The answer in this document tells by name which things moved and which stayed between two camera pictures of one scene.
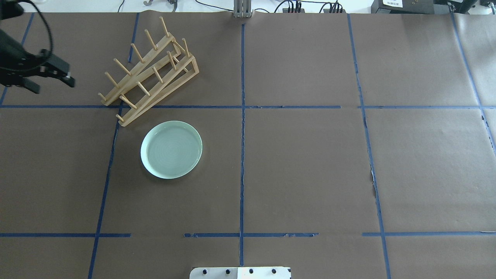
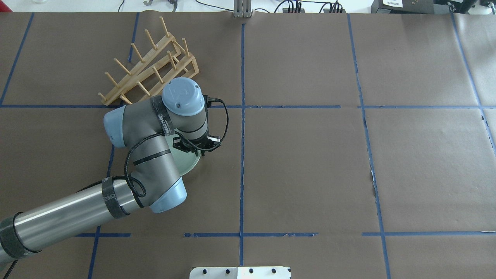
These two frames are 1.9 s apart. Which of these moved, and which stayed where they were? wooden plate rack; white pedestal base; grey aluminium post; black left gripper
Moved: black left gripper
Stayed: wooden plate rack; white pedestal base; grey aluminium post
